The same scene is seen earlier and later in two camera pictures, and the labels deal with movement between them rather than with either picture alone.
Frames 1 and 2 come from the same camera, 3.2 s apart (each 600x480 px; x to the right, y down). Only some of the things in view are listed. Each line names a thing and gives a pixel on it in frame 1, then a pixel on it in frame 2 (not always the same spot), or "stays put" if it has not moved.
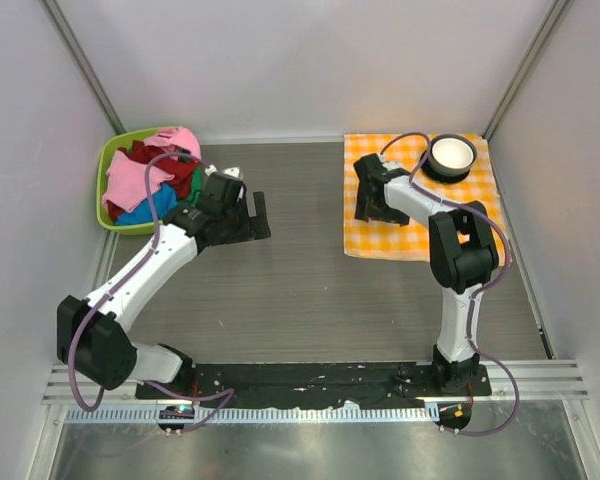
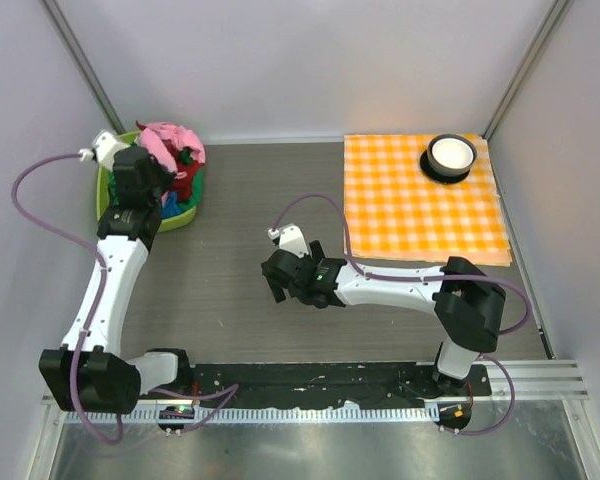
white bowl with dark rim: (450, 157) stays put
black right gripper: (372, 198) → (284, 270)
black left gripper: (250, 220) → (143, 176)
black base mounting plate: (321, 382) stays put
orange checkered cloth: (383, 240) stays put
